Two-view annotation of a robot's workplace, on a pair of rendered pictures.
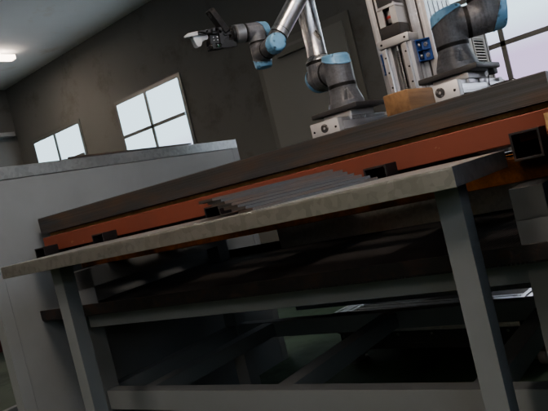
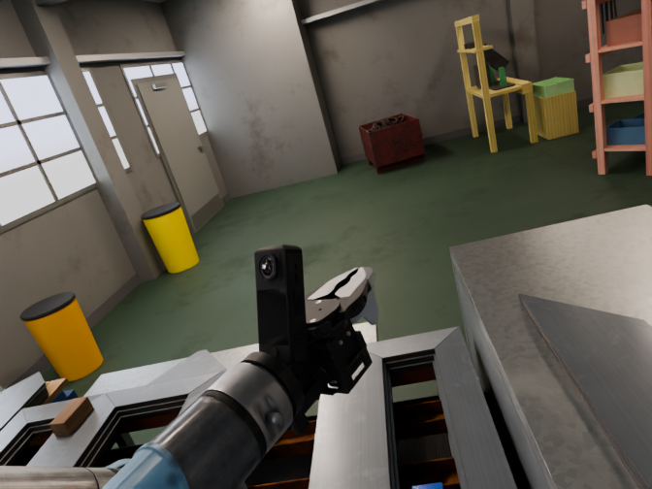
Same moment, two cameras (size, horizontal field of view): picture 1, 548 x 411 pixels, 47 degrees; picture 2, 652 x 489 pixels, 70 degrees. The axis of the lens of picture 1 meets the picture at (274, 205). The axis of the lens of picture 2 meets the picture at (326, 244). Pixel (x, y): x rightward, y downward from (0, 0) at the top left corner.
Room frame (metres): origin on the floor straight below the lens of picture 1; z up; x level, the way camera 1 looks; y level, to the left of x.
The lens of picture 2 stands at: (2.97, -0.09, 1.69)
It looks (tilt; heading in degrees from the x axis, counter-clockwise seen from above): 20 degrees down; 154
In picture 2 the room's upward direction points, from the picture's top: 16 degrees counter-clockwise
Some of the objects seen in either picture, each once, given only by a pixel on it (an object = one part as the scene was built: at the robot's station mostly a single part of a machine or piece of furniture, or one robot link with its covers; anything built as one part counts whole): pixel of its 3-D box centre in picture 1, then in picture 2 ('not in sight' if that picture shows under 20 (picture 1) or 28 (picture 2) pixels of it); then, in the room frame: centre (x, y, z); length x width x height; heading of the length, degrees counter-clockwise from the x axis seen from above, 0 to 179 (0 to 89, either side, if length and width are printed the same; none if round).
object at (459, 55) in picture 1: (455, 57); not in sight; (2.30, -0.77, 1.09); 0.15 x 0.15 x 0.10
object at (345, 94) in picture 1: (344, 95); not in sight; (2.62, -0.39, 1.09); 0.15 x 0.15 x 0.10
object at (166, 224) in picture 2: not in sight; (172, 238); (-2.47, 0.76, 0.36); 0.45 x 0.45 x 0.71
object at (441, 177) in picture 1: (206, 227); (223, 372); (1.34, 0.15, 0.74); 1.20 x 0.26 x 0.03; 53
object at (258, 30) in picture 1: (255, 32); (185, 479); (2.64, -0.10, 1.43); 0.11 x 0.08 x 0.09; 114
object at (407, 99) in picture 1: (410, 103); (72, 415); (1.38, -0.34, 0.89); 0.12 x 0.06 x 0.05; 139
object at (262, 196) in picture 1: (256, 197); (184, 371); (1.25, 0.03, 0.77); 0.45 x 0.20 x 0.04; 53
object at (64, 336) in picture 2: not in sight; (65, 337); (-1.04, -0.50, 0.30); 0.40 x 0.38 x 0.61; 49
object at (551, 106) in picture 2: not in sight; (511, 74); (-1.63, 5.75, 0.87); 1.35 x 1.21 x 1.75; 139
